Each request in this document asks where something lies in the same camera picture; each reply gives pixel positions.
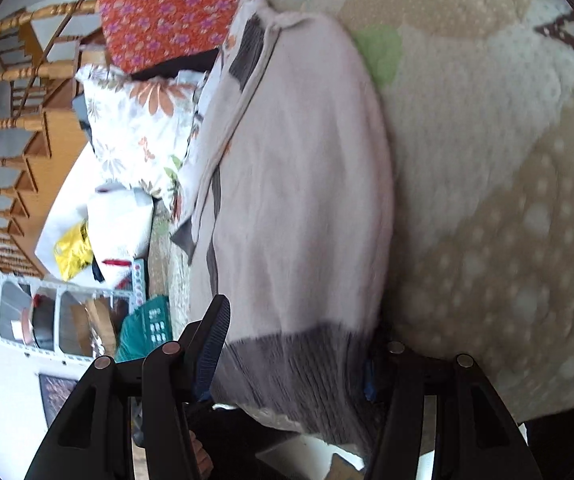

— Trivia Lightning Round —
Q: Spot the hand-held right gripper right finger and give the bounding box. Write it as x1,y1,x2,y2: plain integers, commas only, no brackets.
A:
364,341,545,480

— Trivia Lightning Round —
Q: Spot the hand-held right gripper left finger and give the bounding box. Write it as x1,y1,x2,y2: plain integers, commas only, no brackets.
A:
24,294,231,480

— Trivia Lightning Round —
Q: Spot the pale pink garment grey trim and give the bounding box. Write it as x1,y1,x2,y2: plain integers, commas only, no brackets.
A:
169,0,395,456

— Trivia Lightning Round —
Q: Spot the green cardboard box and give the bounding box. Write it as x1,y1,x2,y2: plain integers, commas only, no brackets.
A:
117,295,173,361

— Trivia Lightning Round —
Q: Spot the colourful shapes box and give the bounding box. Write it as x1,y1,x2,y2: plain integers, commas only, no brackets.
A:
129,258,149,306

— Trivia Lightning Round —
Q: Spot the white paper bag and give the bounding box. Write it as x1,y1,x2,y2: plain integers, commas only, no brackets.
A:
87,185,155,291

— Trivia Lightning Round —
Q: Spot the yellow plastic bag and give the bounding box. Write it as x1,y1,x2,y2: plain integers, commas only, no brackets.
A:
54,222,95,281

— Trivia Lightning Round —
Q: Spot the white shelf unit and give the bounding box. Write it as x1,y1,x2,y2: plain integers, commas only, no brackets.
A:
0,272,135,361

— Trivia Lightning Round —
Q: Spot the white floral pillow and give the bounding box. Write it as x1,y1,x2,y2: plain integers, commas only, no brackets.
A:
74,64,210,211

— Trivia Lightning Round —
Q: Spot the heart patchwork quilt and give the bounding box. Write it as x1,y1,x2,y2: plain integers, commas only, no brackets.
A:
167,0,574,423

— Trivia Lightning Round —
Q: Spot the orange floral bedsheet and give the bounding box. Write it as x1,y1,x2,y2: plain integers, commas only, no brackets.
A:
98,0,260,75

